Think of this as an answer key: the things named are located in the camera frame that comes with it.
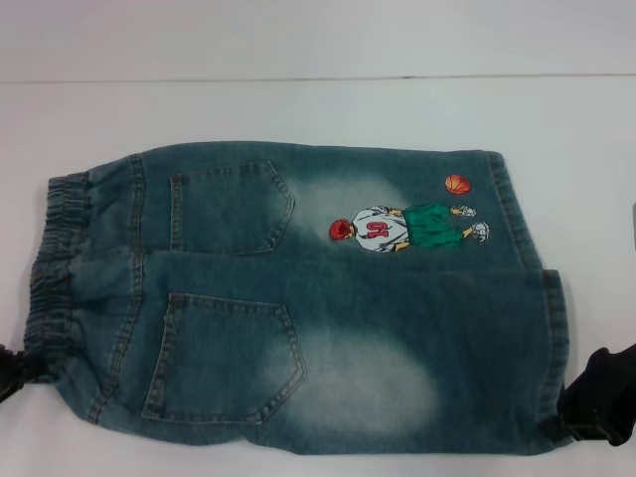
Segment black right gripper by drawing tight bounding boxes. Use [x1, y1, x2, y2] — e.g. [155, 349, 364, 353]
[544, 342, 636, 447]

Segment blue denim shorts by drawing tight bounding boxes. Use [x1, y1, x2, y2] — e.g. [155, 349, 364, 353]
[29, 142, 571, 458]

